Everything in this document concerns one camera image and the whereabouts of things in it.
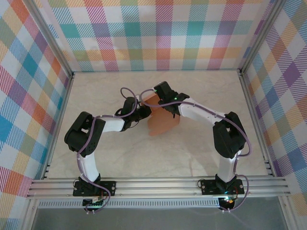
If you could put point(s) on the orange cloth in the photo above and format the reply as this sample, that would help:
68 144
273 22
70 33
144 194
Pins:
163 124

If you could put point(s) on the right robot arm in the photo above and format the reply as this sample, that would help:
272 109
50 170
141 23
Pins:
227 143

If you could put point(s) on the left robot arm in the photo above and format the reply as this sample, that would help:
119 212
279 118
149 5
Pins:
81 134

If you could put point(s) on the aluminium table side rail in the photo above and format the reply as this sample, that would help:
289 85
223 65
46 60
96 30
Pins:
56 134
254 115

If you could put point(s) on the aluminium mounting rail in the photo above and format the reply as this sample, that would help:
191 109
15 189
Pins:
156 187

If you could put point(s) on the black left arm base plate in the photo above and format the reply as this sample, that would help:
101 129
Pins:
109 188

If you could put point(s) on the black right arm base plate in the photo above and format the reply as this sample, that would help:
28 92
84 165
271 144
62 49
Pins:
208 187

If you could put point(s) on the aluminium frame post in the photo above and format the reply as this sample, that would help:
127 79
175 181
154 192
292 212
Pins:
261 36
51 39

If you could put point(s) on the short aluminium frame leg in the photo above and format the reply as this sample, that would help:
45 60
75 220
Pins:
286 213
30 215

